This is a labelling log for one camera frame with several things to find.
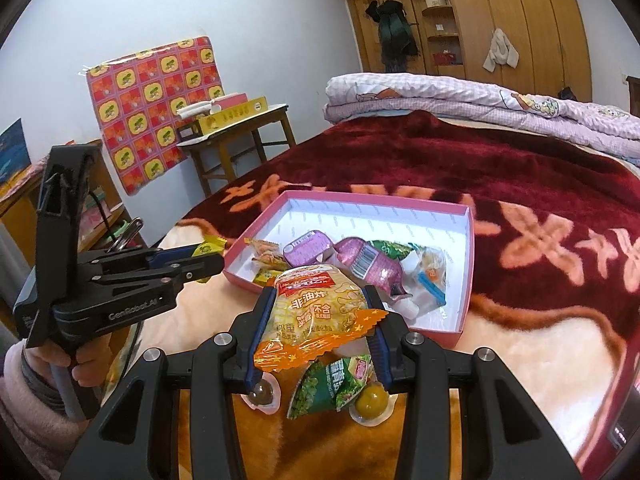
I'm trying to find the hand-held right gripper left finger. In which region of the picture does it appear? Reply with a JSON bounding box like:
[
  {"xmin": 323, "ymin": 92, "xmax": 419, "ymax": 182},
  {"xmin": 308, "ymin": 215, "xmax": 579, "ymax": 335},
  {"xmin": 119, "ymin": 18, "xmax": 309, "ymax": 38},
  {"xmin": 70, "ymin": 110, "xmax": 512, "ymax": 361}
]
[{"xmin": 62, "ymin": 285, "xmax": 278, "ymax": 480}]

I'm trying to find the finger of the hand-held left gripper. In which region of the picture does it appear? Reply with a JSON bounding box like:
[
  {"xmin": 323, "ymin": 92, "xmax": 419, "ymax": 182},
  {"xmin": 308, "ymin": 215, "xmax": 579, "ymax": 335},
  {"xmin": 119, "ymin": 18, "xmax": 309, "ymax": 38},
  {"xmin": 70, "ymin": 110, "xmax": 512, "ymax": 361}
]
[
  {"xmin": 150, "ymin": 252, "xmax": 226, "ymax": 291},
  {"xmin": 145, "ymin": 246, "xmax": 206, "ymax": 268}
]

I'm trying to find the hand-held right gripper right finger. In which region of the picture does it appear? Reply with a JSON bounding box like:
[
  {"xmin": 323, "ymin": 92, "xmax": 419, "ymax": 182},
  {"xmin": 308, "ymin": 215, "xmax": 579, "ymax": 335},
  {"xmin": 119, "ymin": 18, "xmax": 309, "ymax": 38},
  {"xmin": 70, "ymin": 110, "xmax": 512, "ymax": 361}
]
[{"xmin": 362, "ymin": 285, "xmax": 583, "ymax": 480}]

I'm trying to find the yellow candy packet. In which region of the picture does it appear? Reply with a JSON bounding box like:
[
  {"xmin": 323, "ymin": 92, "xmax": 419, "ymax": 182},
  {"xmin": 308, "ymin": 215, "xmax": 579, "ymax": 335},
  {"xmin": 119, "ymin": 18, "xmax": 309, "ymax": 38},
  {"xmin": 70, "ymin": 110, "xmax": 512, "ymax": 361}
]
[
  {"xmin": 195, "ymin": 236, "xmax": 228, "ymax": 285},
  {"xmin": 252, "ymin": 269, "xmax": 286, "ymax": 288}
]

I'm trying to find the large yellow snack packet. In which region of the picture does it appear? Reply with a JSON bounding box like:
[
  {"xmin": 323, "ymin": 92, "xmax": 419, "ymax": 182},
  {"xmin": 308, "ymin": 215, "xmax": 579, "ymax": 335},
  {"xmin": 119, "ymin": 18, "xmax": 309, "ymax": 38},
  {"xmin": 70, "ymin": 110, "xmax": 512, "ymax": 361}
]
[{"xmin": 253, "ymin": 262, "xmax": 390, "ymax": 373}]

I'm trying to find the purple snack packet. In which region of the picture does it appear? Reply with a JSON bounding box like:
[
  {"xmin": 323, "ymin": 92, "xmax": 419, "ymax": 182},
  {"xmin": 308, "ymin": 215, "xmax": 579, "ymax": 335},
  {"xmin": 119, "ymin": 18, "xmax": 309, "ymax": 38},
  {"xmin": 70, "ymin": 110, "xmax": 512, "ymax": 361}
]
[{"xmin": 332, "ymin": 237, "xmax": 408, "ymax": 298}]

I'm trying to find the pink cardboard box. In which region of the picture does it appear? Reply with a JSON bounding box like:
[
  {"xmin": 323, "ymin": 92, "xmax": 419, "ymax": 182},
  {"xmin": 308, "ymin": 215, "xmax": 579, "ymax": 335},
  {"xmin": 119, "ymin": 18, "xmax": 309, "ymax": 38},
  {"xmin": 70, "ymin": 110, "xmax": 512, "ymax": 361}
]
[{"xmin": 222, "ymin": 190, "xmax": 475, "ymax": 348}]

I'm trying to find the person's left forearm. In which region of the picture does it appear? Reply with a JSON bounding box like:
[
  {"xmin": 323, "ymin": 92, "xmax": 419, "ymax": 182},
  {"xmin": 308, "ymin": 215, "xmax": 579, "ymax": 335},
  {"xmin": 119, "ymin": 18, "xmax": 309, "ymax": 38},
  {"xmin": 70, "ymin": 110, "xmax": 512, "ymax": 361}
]
[{"xmin": 0, "ymin": 340, "xmax": 96, "ymax": 480}]

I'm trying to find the person's left hand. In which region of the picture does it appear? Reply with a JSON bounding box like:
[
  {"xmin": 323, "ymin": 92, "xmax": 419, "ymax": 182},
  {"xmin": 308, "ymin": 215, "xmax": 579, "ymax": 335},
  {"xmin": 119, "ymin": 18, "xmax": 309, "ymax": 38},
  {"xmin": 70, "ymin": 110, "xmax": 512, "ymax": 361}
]
[{"xmin": 30, "ymin": 332, "xmax": 121, "ymax": 391}]

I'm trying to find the brown jelly cup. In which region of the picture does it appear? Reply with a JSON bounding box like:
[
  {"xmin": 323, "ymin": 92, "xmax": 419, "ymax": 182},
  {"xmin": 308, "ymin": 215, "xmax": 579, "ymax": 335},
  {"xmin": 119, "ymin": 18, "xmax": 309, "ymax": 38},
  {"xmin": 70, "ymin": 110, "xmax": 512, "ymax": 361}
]
[{"xmin": 241, "ymin": 377, "xmax": 280, "ymax": 413}]

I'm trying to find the yellow-green jelly cup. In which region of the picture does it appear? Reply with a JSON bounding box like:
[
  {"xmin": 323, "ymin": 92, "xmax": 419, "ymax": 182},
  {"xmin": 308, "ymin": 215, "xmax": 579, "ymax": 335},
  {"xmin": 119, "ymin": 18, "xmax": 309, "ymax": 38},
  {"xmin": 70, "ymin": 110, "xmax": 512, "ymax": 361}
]
[{"xmin": 347, "ymin": 380, "xmax": 398, "ymax": 426}]

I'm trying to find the metal spring clip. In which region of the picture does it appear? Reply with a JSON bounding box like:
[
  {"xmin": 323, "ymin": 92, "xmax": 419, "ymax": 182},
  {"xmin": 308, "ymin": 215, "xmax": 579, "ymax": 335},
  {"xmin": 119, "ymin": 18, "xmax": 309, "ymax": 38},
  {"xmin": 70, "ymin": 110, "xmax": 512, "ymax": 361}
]
[{"xmin": 107, "ymin": 217, "xmax": 143, "ymax": 251}]

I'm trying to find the white jelly cup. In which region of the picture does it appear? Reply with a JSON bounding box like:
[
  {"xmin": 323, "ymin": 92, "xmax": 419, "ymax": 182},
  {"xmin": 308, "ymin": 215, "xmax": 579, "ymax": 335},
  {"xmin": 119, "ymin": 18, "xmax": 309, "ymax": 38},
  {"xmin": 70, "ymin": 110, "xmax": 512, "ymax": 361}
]
[{"xmin": 390, "ymin": 292, "xmax": 423, "ymax": 321}]

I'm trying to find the green pea snack packet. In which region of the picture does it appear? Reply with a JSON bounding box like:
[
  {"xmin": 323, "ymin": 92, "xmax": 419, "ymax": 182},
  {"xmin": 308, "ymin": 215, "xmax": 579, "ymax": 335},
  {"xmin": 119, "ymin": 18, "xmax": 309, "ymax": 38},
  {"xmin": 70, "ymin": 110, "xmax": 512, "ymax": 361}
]
[
  {"xmin": 287, "ymin": 354, "xmax": 376, "ymax": 420},
  {"xmin": 367, "ymin": 239, "xmax": 426, "ymax": 261}
]

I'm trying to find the clear plastic snack packet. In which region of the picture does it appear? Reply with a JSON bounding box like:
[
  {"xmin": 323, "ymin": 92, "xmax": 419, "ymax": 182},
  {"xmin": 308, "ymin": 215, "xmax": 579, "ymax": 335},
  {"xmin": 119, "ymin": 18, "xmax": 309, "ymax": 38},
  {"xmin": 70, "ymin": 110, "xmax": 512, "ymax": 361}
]
[{"xmin": 402, "ymin": 246, "xmax": 448, "ymax": 306}]

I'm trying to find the wooden side table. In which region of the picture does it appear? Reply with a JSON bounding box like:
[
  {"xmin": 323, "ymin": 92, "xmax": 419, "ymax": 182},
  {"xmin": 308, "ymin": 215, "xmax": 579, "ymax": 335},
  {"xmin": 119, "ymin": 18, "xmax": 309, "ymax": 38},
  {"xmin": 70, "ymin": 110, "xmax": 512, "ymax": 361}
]
[{"xmin": 176, "ymin": 102, "xmax": 297, "ymax": 198}]

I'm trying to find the long yellow box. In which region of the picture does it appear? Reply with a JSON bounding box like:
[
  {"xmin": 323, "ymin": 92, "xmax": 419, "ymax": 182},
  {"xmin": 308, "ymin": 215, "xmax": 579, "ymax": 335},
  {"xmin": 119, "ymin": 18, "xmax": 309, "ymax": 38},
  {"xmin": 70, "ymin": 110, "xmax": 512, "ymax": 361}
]
[{"xmin": 192, "ymin": 95, "xmax": 268, "ymax": 138}]

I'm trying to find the blue picture board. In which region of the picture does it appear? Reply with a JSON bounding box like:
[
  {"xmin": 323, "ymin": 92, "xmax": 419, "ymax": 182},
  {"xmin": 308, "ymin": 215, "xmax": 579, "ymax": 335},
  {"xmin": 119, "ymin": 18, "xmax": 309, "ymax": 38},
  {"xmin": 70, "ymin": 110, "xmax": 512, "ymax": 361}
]
[{"xmin": 0, "ymin": 119, "xmax": 32, "ymax": 183}]

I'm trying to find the red floral blanket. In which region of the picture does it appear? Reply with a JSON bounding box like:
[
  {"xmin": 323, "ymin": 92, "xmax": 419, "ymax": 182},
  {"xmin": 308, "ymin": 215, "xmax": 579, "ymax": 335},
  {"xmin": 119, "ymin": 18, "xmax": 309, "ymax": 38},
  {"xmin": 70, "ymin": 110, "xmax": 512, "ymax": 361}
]
[{"xmin": 107, "ymin": 110, "xmax": 640, "ymax": 480}]

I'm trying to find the folded purple quilt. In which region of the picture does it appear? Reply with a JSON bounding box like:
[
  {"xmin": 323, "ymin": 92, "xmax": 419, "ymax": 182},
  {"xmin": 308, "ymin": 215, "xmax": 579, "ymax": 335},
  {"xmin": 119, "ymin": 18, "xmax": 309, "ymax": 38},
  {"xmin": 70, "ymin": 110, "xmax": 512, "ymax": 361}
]
[{"xmin": 324, "ymin": 72, "xmax": 640, "ymax": 153}]

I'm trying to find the dark hanging coat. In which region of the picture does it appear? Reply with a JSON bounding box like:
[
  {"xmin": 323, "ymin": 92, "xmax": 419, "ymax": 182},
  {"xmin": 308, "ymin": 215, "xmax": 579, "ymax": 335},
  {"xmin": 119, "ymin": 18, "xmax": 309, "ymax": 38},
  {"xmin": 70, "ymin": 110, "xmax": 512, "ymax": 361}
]
[{"xmin": 364, "ymin": 0, "xmax": 421, "ymax": 73}]

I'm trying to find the white hanging towel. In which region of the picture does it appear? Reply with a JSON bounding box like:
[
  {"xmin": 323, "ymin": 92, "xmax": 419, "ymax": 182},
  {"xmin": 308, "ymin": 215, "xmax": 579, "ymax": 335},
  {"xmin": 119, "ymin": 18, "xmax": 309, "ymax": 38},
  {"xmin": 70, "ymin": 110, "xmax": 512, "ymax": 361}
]
[{"xmin": 482, "ymin": 27, "xmax": 520, "ymax": 72}]

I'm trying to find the wooden wardrobe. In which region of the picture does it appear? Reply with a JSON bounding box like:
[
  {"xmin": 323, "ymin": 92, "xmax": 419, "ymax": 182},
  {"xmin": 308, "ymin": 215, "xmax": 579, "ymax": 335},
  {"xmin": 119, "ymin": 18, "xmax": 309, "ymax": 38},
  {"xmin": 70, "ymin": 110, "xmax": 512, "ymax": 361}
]
[{"xmin": 317, "ymin": 0, "xmax": 607, "ymax": 103}]

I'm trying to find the black cable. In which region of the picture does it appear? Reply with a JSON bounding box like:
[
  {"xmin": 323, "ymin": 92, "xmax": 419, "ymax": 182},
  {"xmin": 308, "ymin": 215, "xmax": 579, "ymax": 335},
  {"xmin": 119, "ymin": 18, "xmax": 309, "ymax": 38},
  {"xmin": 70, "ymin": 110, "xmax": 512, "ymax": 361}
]
[{"xmin": 87, "ymin": 187, "xmax": 113, "ymax": 246}]

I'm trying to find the pink yellow checkered wall cloth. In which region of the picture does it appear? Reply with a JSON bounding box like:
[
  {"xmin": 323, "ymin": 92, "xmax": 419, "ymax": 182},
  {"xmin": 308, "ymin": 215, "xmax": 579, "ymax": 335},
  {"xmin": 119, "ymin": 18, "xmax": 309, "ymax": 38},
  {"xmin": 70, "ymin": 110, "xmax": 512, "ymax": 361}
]
[{"xmin": 86, "ymin": 36, "xmax": 226, "ymax": 197}]

